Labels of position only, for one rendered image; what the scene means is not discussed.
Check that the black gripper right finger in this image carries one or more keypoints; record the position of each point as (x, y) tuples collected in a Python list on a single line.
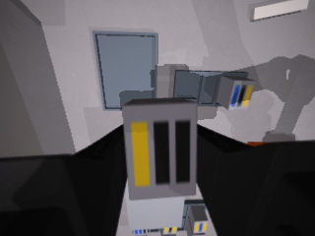
[(237, 181)]

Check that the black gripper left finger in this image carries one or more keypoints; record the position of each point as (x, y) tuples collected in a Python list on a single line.
[(89, 184)]

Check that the grey wall panel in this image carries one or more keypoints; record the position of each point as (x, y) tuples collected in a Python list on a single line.
[(17, 134)]

